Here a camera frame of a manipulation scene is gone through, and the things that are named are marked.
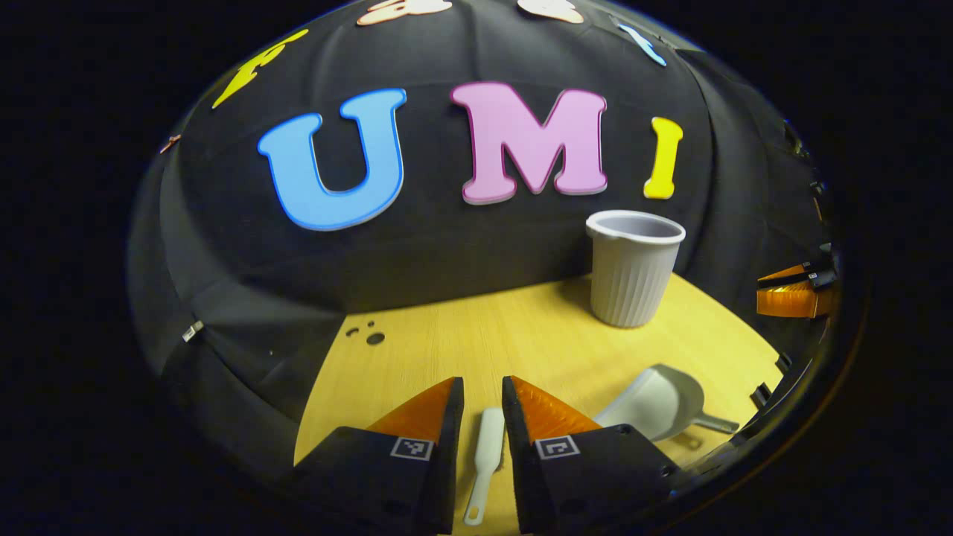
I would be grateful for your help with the small grey broom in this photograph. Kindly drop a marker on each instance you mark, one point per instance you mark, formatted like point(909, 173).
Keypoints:
point(488, 447)

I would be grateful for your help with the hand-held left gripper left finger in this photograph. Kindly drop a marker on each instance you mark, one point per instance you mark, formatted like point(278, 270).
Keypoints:
point(447, 461)

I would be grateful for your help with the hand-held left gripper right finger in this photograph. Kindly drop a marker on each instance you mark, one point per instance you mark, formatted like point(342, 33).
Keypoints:
point(521, 461)

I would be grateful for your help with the silver backdrop clip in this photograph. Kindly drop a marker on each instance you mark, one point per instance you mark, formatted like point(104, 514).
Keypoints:
point(193, 331)

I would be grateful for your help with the copper backdrop clip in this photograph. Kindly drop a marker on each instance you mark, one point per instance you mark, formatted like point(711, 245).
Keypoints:
point(170, 144)

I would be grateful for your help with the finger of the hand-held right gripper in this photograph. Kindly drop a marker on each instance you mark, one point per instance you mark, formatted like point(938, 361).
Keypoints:
point(789, 278)
point(793, 304)

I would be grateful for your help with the white ribbed garbage bin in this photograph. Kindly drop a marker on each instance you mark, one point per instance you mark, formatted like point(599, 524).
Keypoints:
point(633, 283)

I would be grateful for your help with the grey plastic dustpan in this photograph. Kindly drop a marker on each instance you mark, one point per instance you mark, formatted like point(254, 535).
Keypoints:
point(659, 402)

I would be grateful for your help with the black backdrop cloth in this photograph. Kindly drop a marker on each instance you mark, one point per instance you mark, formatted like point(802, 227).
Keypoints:
point(447, 238)

